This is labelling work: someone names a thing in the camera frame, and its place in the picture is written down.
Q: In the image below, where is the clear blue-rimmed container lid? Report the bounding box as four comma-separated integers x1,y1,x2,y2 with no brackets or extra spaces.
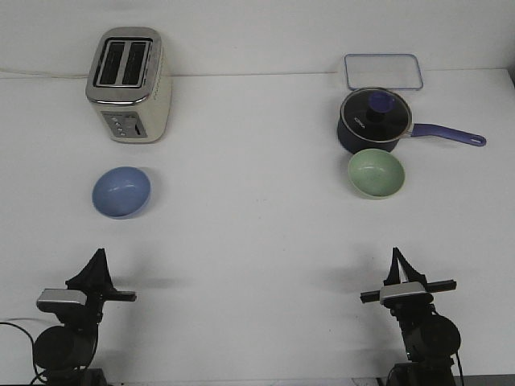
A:
343,53,424,91

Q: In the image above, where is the blue bowl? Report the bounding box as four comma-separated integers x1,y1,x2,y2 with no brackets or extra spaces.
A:
92,166,151,219

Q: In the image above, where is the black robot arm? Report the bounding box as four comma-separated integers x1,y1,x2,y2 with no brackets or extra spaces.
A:
33,248,137,385
360,247,463,385

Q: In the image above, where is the dark blue saucepan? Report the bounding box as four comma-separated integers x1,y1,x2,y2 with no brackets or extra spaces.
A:
337,111,487,154

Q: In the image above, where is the cream silver two-slot toaster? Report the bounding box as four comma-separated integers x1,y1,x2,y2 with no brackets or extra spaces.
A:
85,27,172,144

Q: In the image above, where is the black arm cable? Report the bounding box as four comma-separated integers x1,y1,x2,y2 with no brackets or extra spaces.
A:
0,320,46,385
430,305,466,386

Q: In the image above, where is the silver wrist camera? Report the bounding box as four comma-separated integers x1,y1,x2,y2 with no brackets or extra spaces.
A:
379,281,426,305
36,289,87,312

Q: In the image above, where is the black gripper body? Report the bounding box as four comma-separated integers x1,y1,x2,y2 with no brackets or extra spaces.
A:
82,285,137,318
360,280,457,316

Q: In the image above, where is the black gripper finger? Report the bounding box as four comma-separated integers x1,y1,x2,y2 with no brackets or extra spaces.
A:
102,248,114,288
65,248,104,290
398,252,427,284
384,247,401,286

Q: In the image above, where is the green bowl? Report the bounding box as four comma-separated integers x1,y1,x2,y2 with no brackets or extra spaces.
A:
348,149,406,199

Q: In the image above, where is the glass pot lid blue knob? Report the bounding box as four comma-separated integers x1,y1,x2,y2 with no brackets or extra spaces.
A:
341,88,412,143

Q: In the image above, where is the white toaster power cord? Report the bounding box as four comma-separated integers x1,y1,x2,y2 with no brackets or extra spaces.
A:
0,67,92,80

